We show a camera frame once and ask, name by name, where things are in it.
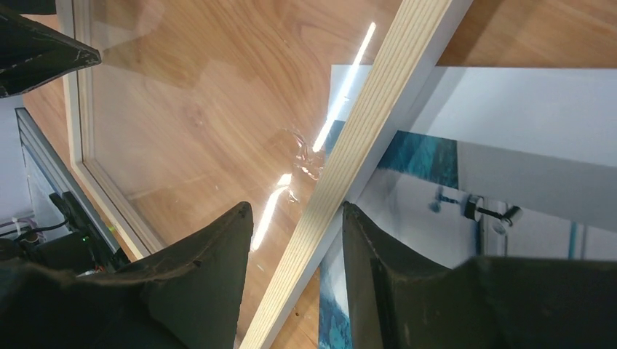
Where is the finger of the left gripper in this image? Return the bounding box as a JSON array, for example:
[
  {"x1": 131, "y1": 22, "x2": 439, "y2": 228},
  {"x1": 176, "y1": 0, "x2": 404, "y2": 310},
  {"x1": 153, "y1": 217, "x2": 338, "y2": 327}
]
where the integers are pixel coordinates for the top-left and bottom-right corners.
[{"x1": 1, "y1": 4, "x2": 102, "y2": 98}]

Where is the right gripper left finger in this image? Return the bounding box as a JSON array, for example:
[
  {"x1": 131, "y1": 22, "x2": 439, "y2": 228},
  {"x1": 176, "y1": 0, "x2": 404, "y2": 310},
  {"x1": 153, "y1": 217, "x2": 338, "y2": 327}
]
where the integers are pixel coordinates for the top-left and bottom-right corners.
[{"x1": 1, "y1": 201, "x2": 253, "y2": 348}]

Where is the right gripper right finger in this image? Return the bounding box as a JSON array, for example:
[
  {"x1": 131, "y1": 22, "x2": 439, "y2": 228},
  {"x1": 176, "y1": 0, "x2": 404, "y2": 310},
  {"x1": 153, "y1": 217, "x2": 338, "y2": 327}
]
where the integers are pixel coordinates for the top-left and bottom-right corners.
[{"x1": 342, "y1": 202, "x2": 616, "y2": 348}]

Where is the clear acrylic sheet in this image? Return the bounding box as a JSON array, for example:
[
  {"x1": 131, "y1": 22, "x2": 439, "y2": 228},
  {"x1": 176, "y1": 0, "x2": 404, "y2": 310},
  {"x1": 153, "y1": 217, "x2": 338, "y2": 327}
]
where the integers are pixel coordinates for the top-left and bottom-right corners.
[{"x1": 79, "y1": 1, "x2": 399, "y2": 339}]

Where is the light wooden picture frame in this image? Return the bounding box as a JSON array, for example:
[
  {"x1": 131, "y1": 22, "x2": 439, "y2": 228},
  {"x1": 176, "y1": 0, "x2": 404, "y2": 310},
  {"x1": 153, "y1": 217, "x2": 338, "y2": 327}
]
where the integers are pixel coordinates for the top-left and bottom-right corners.
[{"x1": 57, "y1": 1, "x2": 471, "y2": 348}]

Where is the large printed photo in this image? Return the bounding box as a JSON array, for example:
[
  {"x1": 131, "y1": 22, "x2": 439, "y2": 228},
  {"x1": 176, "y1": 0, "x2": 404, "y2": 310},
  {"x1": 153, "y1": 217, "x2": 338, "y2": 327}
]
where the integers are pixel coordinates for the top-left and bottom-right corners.
[{"x1": 318, "y1": 67, "x2": 616, "y2": 348}]

